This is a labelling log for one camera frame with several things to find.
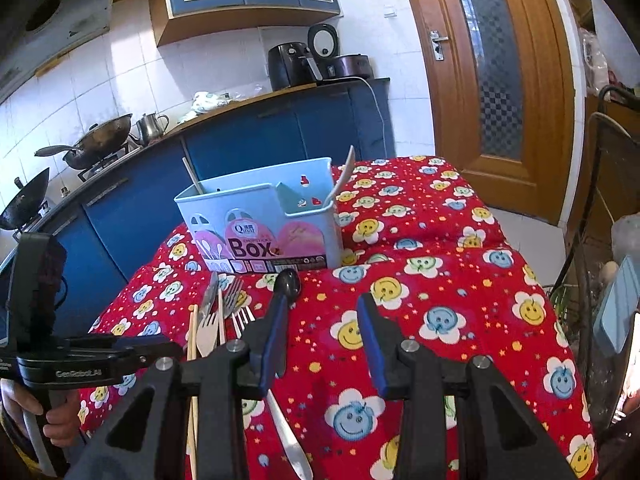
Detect silver metal fork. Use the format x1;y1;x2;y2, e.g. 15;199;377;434
222;277;244;321
232;307;257;342

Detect wooden chopstick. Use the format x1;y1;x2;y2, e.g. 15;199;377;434
182;157;205;196
185;304;200;480

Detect white power cord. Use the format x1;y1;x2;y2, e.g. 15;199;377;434
325;76;389;161

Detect white plastic spoon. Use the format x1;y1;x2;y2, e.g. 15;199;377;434
322;145;356;208

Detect red floral tablecloth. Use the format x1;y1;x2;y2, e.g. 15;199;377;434
80;155;598;480

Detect light blue plastic board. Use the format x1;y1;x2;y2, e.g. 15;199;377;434
592;255;640;356

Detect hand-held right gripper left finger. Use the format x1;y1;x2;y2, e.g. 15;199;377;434
65;296;296;480

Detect blue base cabinets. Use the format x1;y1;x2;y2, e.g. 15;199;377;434
0;77;396;356

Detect black rice cooker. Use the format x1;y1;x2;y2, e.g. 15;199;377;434
306;24;373;83

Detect black wok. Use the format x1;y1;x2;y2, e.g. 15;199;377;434
0;167;51;231

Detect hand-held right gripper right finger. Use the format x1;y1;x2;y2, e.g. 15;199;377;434
356;292;576;480

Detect white chopstick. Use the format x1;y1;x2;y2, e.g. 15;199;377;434
216;280;227;346

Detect wooden door with glass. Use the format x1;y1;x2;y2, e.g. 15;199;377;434
395;0;576;226

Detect person's left hand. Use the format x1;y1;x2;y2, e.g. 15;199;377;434
0;377;82;448

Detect silver door handle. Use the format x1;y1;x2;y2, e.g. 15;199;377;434
429;30;451;62

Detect light blue utensil box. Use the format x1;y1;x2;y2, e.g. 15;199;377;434
174;156;345;275

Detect silver table knife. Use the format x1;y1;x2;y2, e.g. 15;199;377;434
199;271;219;326

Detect steel kettle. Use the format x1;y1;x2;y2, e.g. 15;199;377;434
129;112;170;147

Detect white plastic bag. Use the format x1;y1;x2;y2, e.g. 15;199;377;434
577;30;609;96

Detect black air fryer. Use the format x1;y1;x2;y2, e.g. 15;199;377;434
267;42;312;92

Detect black wire rack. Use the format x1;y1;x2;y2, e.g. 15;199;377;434
550;85;640;431

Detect gas stove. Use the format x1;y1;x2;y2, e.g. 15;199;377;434
77;146;143;182

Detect steel wok with spatula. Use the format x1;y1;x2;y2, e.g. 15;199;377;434
35;114;133;170

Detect black spoon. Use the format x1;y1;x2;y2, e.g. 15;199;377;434
260;268;302;341

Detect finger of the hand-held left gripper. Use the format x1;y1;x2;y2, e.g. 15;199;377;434
114;336;184;378

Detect grey range hood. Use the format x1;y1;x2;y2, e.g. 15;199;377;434
0;0;116;103

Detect silver metal utensil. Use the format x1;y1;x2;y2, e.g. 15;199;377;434
264;390;313;480

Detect white patterned cloth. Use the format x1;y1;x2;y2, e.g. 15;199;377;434
190;91;228;113

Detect wooden fork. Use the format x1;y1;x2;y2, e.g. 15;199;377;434
196;312;219;358

